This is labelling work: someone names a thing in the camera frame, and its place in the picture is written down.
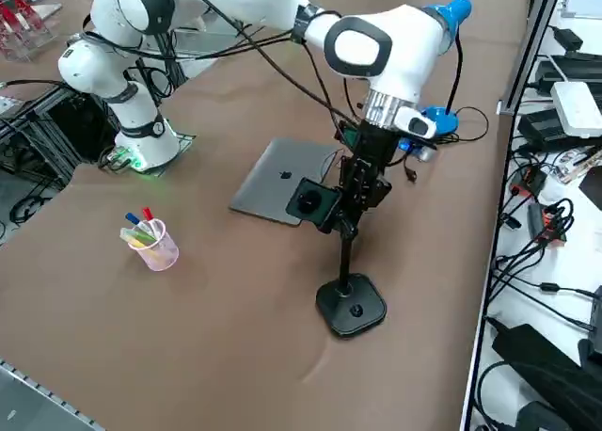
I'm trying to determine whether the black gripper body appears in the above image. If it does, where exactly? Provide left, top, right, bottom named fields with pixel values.
left=342, top=121, right=402, bottom=174

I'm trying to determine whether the black desktop phone stand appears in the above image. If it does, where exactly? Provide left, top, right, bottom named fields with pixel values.
left=315, top=214, right=388, bottom=342

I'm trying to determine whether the grey closed laptop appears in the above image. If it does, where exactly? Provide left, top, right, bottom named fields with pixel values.
left=229, top=137, right=347, bottom=228

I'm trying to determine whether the orange black device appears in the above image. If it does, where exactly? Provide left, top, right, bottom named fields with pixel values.
left=510, top=165, right=549, bottom=197

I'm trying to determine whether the blue desk lamp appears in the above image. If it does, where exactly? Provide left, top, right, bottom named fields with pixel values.
left=420, top=0, right=474, bottom=136

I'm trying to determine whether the black power adapter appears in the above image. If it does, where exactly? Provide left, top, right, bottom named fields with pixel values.
left=516, top=108, right=573, bottom=152

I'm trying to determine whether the pink mesh pen cup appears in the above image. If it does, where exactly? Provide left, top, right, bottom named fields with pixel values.
left=126, top=218, right=181, bottom=272

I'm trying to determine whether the white power adapter box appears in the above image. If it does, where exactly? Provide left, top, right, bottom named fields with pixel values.
left=549, top=81, right=602, bottom=138

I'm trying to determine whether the green yellow highlighter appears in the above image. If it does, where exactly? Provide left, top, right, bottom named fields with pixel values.
left=119, top=227, right=159, bottom=247

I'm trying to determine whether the black bag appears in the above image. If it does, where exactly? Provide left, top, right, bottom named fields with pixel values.
left=491, top=324, right=602, bottom=431

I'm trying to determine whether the black box under table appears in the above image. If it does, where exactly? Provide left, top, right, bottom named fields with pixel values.
left=46, top=91, right=121, bottom=164

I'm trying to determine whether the clear red acrylic rack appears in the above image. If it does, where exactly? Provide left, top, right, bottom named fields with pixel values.
left=0, top=0, right=62, bottom=65

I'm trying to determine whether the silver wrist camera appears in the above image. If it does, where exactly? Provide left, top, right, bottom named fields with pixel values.
left=399, top=138, right=437, bottom=163

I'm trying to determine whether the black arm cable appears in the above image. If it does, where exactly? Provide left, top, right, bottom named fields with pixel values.
left=178, top=0, right=368, bottom=121

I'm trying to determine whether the black lamp cable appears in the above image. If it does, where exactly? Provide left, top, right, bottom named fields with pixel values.
left=403, top=105, right=490, bottom=184

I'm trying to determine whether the aluminium frame post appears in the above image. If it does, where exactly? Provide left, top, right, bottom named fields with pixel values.
left=497, top=0, right=568, bottom=117

